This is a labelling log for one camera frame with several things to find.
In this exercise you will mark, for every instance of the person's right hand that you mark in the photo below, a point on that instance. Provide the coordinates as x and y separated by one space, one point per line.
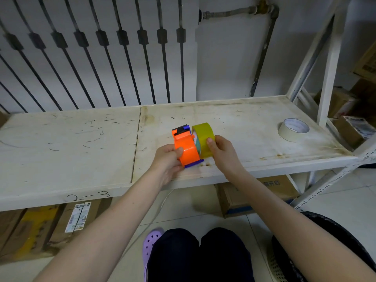
227 158

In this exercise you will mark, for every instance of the person's left hand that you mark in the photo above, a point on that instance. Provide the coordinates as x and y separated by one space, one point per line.
166 164

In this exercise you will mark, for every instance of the orange blue tape dispenser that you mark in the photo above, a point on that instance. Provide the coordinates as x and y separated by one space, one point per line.
189 155

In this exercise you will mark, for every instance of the yellow tape roll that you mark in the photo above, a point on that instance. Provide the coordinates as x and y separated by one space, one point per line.
202 132

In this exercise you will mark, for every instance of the white tape roll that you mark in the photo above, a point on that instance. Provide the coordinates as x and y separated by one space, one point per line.
286 136

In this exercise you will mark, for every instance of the person's right forearm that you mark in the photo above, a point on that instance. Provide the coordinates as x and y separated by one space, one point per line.
293 226

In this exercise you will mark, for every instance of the person's left forearm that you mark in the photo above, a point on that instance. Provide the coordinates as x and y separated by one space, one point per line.
105 232

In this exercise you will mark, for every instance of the person's left leg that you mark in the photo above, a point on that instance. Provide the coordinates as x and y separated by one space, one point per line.
173 255

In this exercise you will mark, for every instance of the person's leg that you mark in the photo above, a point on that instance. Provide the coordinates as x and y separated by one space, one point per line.
173 255
227 255

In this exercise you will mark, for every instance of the person's right leg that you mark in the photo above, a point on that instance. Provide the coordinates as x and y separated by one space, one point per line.
227 255

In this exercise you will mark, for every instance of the blue striped cardboard box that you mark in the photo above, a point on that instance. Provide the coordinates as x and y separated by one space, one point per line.
235 199

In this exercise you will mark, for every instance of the purple clog shoe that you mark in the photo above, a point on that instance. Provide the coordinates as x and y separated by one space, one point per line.
151 240

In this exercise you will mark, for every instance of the white labelled long cardboard box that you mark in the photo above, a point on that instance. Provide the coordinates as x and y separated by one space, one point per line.
97 214

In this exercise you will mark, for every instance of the white metal shelf rack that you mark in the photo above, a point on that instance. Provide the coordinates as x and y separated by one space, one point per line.
73 161

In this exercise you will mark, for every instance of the white radiator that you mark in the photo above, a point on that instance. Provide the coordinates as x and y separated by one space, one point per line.
121 70

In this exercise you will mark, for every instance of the grey metal pipe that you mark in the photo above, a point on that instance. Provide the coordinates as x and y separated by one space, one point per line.
263 55

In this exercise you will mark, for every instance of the small labelled cardboard parcel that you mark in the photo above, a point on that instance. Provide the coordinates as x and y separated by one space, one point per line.
345 130

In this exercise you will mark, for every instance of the beige mesh waste basket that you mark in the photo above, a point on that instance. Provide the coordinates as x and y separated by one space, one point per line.
274 270

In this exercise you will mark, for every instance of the small brown cardboard box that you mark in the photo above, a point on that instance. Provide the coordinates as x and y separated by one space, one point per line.
337 101

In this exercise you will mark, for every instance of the black bin bag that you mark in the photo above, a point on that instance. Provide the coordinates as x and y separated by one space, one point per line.
332 229

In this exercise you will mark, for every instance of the white perforated shelf rack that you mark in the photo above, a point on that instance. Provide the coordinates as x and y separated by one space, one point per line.
367 149

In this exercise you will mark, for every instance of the yellow taped cardboard box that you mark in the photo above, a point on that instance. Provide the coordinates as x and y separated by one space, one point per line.
32 232

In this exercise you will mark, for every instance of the dark brown cardboard box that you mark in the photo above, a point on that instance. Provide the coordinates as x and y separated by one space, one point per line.
365 93

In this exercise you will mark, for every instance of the plain brown cardboard box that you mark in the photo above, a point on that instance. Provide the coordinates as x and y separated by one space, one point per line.
3 118
8 226

